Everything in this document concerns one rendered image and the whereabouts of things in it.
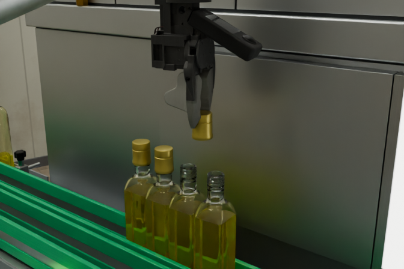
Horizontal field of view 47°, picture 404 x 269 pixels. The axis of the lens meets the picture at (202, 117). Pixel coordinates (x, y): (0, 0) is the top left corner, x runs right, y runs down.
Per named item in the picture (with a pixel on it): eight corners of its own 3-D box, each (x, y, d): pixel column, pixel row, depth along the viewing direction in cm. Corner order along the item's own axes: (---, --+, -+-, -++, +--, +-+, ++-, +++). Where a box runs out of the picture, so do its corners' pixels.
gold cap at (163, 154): (177, 169, 86) (177, 147, 85) (165, 176, 83) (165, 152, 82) (163, 165, 88) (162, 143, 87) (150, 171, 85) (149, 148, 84)
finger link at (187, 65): (192, 98, 76) (195, 45, 75) (202, 99, 76) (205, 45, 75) (180, 101, 72) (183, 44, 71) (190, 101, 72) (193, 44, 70)
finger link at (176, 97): (168, 125, 79) (170, 69, 77) (200, 128, 76) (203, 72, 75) (159, 127, 76) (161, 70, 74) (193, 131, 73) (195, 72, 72)
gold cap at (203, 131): (216, 135, 80) (216, 110, 78) (208, 142, 77) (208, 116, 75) (196, 132, 81) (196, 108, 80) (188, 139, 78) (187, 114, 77)
